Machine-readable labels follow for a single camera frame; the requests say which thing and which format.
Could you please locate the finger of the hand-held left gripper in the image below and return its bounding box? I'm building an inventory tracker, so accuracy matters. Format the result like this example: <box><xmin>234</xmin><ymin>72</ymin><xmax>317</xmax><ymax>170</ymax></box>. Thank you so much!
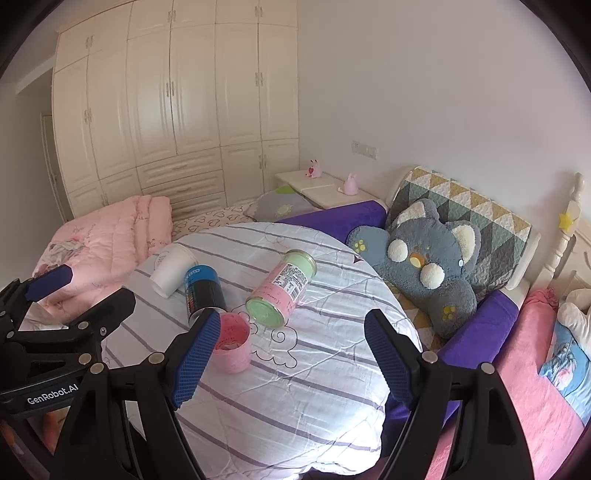
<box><xmin>0</xmin><ymin>264</ymin><xmax>75</xmax><ymax>333</ymax></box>
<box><xmin>9</xmin><ymin>287</ymin><xmax>137</xmax><ymax>370</ymax></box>

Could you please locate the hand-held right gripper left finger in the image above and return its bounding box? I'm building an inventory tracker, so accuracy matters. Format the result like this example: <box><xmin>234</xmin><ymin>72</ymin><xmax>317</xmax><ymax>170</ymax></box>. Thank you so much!
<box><xmin>48</xmin><ymin>308</ymin><xmax>222</xmax><ymax>480</ymax></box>

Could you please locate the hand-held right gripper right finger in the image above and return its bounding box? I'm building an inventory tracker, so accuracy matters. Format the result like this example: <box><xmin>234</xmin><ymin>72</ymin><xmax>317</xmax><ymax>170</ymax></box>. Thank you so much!
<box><xmin>364</xmin><ymin>309</ymin><xmax>527</xmax><ymax>480</ymax></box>

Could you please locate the white cup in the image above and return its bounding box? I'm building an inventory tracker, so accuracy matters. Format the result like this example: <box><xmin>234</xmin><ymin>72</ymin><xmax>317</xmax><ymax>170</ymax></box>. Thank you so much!
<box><xmin>150</xmin><ymin>244</ymin><xmax>197</xmax><ymax>297</ymax></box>

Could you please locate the pink speckled cup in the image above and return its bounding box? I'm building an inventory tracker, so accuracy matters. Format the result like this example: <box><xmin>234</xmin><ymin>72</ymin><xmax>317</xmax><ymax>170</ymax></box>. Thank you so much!
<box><xmin>210</xmin><ymin>311</ymin><xmax>252</xmax><ymax>374</ymax></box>

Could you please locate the grey white printed cloth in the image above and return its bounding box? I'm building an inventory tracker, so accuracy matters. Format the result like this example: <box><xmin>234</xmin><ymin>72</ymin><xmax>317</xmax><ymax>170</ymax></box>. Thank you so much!
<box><xmin>44</xmin><ymin>241</ymin><xmax>90</xmax><ymax>274</ymax></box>

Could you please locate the blue and black can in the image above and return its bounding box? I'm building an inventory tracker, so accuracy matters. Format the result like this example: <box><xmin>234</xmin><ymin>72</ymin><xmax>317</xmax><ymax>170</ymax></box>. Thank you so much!
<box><xmin>184</xmin><ymin>264</ymin><xmax>228</xmax><ymax>326</ymax></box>

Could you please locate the pink blanket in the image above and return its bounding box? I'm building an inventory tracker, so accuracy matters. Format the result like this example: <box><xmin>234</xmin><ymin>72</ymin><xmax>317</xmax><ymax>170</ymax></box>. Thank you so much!
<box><xmin>32</xmin><ymin>195</ymin><xmax>174</xmax><ymax>319</ymax></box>

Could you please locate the white striped quilt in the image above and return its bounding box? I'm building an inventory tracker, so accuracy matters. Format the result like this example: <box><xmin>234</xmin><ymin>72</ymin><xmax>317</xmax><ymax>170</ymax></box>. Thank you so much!
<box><xmin>102</xmin><ymin>222</ymin><xmax>423</xmax><ymax>480</ymax></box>

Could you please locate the purple bed bumper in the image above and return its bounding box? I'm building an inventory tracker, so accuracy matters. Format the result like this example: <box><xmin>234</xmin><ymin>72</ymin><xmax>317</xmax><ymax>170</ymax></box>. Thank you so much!
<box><xmin>383</xmin><ymin>288</ymin><xmax>527</xmax><ymax>418</ymax></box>
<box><xmin>277</xmin><ymin>199</ymin><xmax>387</xmax><ymax>245</ymax></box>

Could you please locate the pink and green can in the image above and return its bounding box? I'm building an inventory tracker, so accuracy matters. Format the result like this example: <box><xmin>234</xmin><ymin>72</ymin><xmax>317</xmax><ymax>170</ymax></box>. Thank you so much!
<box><xmin>245</xmin><ymin>249</ymin><xmax>318</xmax><ymax>329</ymax></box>

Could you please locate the grey koala plush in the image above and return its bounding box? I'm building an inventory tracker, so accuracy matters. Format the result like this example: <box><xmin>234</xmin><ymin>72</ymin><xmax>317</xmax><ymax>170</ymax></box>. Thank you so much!
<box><xmin>345</xmin><ymin>199</ymin><xmax>482</xmax><ymax>340</ymax></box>

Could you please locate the heart print bed sheet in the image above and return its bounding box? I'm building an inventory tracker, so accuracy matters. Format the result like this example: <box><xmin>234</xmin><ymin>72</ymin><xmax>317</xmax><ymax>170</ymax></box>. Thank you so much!
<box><xmin>172</xmin><ymin>200</ymin><xmax>259</xmax><ymax>241</ymax></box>

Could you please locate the pink bed sheet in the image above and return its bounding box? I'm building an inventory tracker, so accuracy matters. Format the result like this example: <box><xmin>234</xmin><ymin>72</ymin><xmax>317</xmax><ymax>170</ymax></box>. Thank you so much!
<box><xmin>434</xmin><ymin>288</ymin><xmax>587</xmax><ymax>480</ymax></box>

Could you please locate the blue printed pillow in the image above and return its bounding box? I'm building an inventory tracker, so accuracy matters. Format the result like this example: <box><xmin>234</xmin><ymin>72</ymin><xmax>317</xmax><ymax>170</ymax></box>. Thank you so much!
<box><xmin>539</xmin><ymin>320</ymin><xmax>591</xmax><ymax>409</ymax></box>

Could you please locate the grey flower cushion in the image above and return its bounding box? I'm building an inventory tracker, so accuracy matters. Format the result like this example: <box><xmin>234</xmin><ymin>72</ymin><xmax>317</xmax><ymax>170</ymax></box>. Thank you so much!
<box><xmin>245</xmin><ymin>187</ymin><xmax>315</xmax><ymax>222</ymax></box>

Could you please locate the white nightstand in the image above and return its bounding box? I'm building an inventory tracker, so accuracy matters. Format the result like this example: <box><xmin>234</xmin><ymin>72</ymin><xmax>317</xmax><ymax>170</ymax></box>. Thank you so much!
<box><xmin>276</xmin><ymin>170</ymin><xmax>389</xmax><ymax>210</ymax></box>

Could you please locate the white plush toy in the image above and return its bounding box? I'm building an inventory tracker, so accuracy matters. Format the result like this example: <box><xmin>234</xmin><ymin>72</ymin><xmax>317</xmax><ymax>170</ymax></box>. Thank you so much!
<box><xmin>556</xmin><ymin>288</ymin><xmax>591</xmax><ymax>344</ymax></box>

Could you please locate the white bed headboard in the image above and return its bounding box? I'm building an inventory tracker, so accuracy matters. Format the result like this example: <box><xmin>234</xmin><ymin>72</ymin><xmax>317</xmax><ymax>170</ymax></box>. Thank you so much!
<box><xmin>508</xmin><ymin>173</ymin><xmax>591</xmax><ymax>305</ymax></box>

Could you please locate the cream wardrobe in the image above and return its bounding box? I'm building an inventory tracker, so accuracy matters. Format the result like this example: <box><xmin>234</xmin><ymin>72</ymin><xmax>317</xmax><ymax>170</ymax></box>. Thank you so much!
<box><xmin>51</xmin><ymin>0</ymin><xmax>301</xmax><ymax>222</ymax></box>

